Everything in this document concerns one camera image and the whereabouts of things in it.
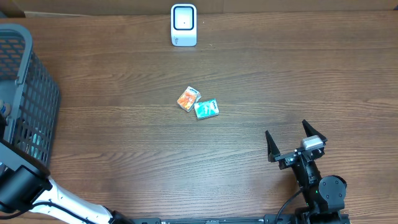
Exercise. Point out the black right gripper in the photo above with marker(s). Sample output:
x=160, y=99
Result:
x=275, y=155

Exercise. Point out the teal tissue pack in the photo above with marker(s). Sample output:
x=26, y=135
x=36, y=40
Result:
x=206, y=109

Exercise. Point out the orange tissue pack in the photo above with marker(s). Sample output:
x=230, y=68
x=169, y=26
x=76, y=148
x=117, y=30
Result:
x=188, y=98

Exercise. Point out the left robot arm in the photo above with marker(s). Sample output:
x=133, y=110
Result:
x=26, y=186

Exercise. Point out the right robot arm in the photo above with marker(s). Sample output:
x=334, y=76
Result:
x=324, y=196

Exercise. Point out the white barcode scanner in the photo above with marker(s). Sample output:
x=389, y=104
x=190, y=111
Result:
x=183, y=25

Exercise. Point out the grey plastic mesh basket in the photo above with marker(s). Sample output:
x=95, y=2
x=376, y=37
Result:
x=32, y=93

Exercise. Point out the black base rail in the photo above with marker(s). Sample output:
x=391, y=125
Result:
x=211, y=221

